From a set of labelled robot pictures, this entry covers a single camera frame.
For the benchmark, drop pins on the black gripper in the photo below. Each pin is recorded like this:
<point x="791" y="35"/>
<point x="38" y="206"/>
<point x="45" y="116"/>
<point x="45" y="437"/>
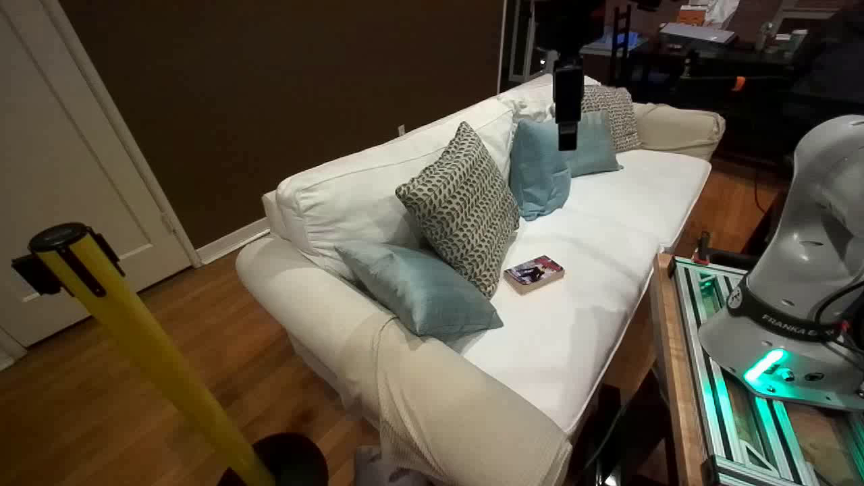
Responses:
<point x="569" y="96"/>

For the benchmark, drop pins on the paperback book with dark cover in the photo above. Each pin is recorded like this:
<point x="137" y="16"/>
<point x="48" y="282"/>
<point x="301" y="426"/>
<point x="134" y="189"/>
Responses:
<point x="536" y="272"/>

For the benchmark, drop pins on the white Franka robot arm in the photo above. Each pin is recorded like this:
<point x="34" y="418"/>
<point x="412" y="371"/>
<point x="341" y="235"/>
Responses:
<point x="812" y="243"/>

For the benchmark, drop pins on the beige sofa armrest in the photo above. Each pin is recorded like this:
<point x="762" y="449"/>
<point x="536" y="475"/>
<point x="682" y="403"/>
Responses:
<point x="423" y="395"/>
<point x="678" y="131"/>

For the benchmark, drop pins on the light blue pillow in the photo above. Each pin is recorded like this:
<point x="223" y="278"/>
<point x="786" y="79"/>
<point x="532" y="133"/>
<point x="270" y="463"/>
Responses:
<point x="423" y="291"/>
<point x="540" y="170"/>

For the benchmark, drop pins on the leaf patterned grey pillow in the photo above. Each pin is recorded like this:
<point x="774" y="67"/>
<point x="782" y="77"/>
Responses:
<point x="463" y="206"/>
<point x="617" y="112"/>

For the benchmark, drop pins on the white sofa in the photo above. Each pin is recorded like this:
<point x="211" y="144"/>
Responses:
<point x="575" y="271"/>

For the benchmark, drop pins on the cluttered dark desk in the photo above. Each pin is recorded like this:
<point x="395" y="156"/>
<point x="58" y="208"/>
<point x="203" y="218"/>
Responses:
<point x="720" y="56"/>

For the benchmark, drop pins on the white panel door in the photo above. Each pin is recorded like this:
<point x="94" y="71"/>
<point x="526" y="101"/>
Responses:
<point x="62" y="163"/>

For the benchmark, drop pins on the aluminium profile robot frame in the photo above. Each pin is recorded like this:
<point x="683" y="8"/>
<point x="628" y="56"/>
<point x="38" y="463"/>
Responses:
<point x="720" y="395"/>

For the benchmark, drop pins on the thick yellow stanchion post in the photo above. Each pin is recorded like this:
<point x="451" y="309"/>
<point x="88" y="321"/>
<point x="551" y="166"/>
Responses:
<point x="137" y="324"/>

